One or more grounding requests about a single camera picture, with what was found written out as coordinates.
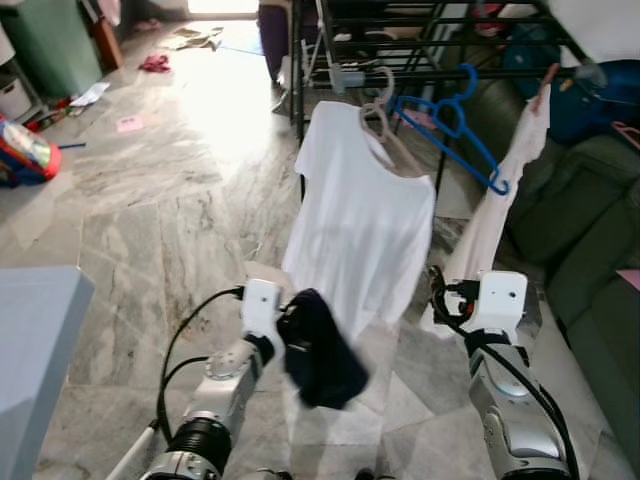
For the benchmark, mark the pink mat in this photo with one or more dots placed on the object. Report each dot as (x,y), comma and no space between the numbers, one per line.
(630,279)

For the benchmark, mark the green plastic bin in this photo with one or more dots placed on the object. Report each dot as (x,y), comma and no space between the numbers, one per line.
(50,45)

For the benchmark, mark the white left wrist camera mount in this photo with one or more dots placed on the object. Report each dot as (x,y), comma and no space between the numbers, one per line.
(262,305)

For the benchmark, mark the brown wooden cabinet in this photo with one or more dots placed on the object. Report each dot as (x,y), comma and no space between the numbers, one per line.
(105,35)

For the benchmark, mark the beige floor cloth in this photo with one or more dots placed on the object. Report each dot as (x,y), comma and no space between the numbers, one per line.
(192,40)

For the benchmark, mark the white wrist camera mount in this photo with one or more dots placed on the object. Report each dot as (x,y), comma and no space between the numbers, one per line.
(262,305)
(500,300)

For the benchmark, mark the white pillow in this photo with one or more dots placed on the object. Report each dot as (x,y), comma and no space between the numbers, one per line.
(600,30)

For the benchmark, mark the white t-shirt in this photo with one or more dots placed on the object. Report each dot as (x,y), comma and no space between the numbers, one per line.
(360,220)

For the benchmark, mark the white storage drawer unit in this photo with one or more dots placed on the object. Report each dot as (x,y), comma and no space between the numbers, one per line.
(12,95)

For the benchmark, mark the reddish brown hanger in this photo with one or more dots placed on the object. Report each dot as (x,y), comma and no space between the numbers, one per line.
(545,88)

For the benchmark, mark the white paper sheet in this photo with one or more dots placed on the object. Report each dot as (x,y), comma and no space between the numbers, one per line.
(90,94)

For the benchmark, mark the blue plastic hanger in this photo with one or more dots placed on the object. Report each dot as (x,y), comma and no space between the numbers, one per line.
(500,185)

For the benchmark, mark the purple bin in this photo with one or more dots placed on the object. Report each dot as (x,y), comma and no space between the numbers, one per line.
(275,40)

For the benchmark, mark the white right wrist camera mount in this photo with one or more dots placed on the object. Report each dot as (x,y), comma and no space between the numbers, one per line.
(500,300)

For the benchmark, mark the dark green sofa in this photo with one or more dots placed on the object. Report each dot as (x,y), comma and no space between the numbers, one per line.
(580,210)

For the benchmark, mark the red and blue backpack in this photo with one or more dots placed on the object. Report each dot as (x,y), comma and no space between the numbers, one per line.
(25,155)

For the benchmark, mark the black metal drying rack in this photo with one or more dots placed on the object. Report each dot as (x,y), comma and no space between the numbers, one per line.
(352,77)

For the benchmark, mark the small red cloth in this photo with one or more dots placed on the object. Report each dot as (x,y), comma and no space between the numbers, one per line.
(154,64)

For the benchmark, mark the long white garment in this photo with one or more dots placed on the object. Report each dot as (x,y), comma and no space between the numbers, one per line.
(495,220)

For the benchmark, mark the dark navy garment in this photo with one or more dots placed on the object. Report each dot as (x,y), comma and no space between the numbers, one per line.
(325,360)

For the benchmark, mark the pale pink hanger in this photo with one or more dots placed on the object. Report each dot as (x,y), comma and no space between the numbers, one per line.
(400,145)

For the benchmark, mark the pink paper slip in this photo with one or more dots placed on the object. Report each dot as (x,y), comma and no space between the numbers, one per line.
(130,124)

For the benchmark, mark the brown pink spare hanger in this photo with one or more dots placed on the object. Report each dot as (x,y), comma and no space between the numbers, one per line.
(628,133)

